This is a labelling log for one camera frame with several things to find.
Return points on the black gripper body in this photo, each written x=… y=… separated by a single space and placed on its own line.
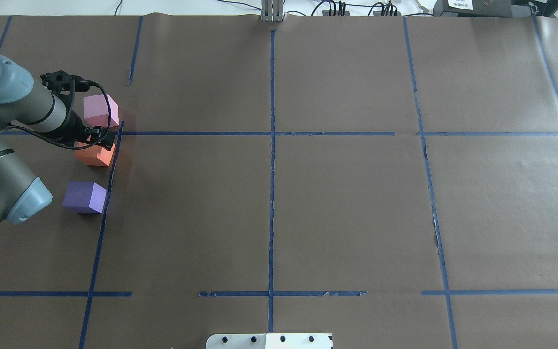
x=74 y=127

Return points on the orange foam cube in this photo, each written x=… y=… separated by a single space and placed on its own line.
x=95 y=156

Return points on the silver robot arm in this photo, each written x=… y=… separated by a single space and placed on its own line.
x=43 y=109

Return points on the pink foam cube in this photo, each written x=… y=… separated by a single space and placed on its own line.
x=96 y=113

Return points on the purple foam cube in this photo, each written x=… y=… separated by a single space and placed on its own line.
x=85 y=197

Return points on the brown paper table mat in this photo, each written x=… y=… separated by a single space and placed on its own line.
x=391 y=181

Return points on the black box with label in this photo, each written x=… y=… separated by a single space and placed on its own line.
x=473 y=8

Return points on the aluminium frame post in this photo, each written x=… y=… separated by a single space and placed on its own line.
x=272 y=11

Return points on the white pedestal column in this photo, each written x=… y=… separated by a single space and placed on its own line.
x=270 y=341

